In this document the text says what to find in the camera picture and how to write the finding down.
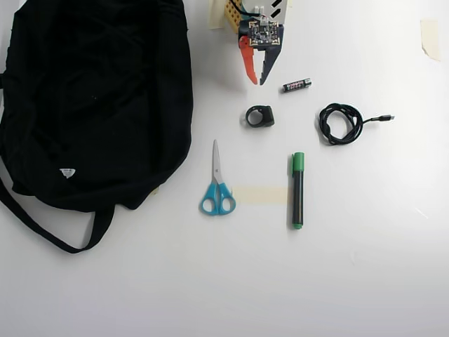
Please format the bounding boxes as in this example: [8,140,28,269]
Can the torn beige masking tape strip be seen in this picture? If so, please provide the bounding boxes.
[420,19,441,62]

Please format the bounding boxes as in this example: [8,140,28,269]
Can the beige tape strip beside robot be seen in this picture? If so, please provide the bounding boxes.
[208,0,225,29]

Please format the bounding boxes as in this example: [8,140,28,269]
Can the long beige masking tape strip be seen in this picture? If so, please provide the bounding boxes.
[233,187,289,204]

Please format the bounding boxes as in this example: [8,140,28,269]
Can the green and black marker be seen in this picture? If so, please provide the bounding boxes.
[288,152,305,231]

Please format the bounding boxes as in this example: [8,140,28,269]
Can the blue handled scissors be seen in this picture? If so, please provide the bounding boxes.
[199,139,236,216]

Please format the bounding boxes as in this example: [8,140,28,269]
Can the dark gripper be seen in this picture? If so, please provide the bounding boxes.
[238,20,286,86]

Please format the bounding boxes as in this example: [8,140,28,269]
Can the black AA battery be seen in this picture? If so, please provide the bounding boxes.
[281,78,312,94]

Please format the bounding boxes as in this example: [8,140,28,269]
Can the black coiled USB cable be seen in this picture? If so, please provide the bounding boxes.
[318,102,396,147]

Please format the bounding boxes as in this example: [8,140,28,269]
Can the black fabric bag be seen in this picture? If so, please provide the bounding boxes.
[0,0,195,254]

